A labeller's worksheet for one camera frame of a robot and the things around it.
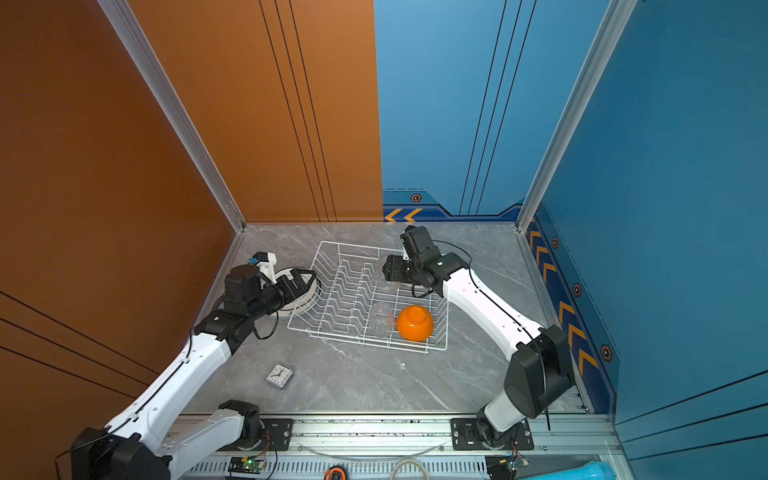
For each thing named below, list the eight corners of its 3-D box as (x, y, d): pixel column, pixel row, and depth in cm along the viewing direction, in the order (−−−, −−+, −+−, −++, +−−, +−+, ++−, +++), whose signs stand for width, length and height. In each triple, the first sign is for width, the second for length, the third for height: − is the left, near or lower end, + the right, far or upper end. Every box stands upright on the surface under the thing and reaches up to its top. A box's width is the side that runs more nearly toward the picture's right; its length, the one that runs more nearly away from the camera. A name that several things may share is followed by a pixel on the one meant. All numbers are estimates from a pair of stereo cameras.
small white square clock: (268, 381, 84) (265, 378, 82) (279, 365, 87) (276, 362, 85) (282, 389, 82) (279, 387, 80) (293, 373, 85) (291, 370, 83)
